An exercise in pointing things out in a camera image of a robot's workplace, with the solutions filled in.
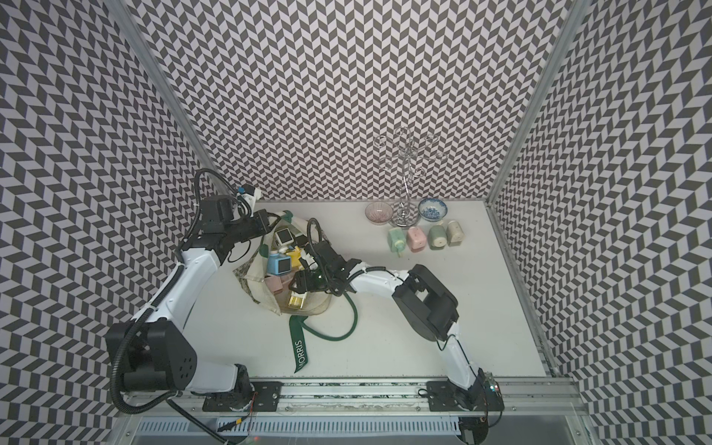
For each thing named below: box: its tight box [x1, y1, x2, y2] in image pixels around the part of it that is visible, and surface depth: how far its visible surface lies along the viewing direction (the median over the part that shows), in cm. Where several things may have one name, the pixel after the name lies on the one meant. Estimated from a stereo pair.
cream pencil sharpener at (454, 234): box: [445, 220, 465, 247], surface depth 102 cm
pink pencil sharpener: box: [406, 226, 428, 253], surface depth 101 cm
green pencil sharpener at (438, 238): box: [428, 224, 448, 251], surface depth 101 cm
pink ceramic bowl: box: [364, 201, 394, 226], surface depth 114 cm
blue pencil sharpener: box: [267, 253, 293, 276], surface depth 84 cm
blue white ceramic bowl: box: [418, 198, 448, 223], surface depth 114 cm
